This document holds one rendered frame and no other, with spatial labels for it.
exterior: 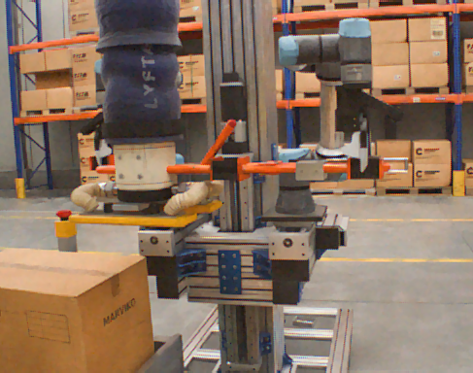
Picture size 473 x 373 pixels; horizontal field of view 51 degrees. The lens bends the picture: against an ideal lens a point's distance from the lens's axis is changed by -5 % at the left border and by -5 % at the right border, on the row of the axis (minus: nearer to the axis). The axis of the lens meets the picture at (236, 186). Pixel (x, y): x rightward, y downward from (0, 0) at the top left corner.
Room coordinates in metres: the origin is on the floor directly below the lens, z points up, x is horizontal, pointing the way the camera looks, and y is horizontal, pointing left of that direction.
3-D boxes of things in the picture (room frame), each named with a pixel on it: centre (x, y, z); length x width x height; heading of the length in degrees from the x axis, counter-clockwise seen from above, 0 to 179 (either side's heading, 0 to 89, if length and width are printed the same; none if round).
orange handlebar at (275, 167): (1.47, 0.02, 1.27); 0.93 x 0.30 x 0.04; 71
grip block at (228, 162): (1.34, 0.01, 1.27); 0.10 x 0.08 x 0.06; 161
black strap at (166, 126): (1.43, 0.25, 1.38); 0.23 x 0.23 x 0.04
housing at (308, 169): (1.27, -0.19, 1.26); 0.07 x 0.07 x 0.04; 71
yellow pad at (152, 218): (1.33, 0.28, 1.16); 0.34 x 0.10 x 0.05; 71
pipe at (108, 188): (1.42, 0.25, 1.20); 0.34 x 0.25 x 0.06; 71
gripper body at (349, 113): (1.24, -0.30, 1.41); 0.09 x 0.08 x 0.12; 70
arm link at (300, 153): (1.90, -0.23, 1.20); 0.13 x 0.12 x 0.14; 86
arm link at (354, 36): (1.24, -0.30, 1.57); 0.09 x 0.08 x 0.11; 176
